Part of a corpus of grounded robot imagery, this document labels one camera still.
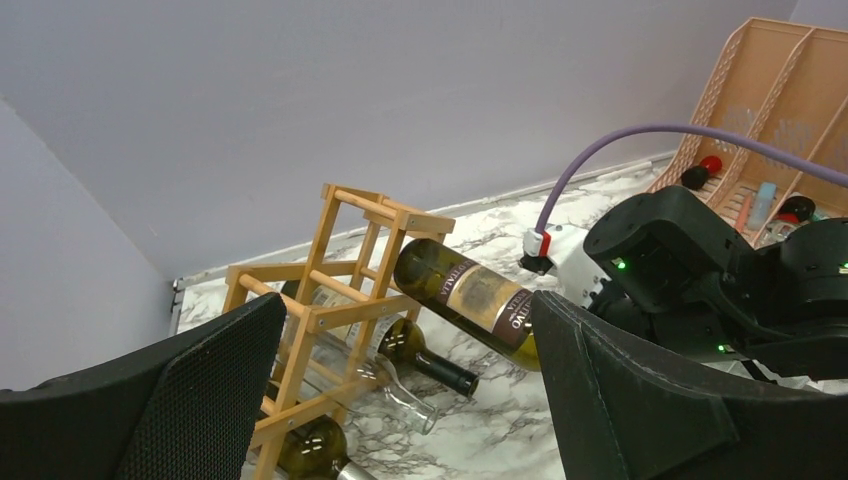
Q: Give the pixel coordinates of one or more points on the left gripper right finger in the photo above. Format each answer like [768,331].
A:
[625,408]

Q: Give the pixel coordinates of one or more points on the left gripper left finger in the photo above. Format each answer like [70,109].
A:
[182,408]

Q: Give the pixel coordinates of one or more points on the dark green wine bottle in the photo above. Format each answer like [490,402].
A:
[479,301]
[319,450]
[398,339]

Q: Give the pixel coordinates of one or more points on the clear glass bottle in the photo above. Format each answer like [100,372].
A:
[364,378]

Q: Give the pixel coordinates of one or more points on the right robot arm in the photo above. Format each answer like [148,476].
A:
[680,276]

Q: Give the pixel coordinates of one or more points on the wooden wine rack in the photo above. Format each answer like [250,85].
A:
[365,280]

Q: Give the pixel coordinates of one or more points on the red black marker upper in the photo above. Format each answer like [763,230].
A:
[696,177]

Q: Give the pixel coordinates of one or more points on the light blue item in organizer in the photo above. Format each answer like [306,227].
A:
[761,206]

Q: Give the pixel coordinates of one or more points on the orange plastic file organizer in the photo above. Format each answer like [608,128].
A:
[782,84]

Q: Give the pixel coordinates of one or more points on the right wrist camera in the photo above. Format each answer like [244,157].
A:
[559,252]

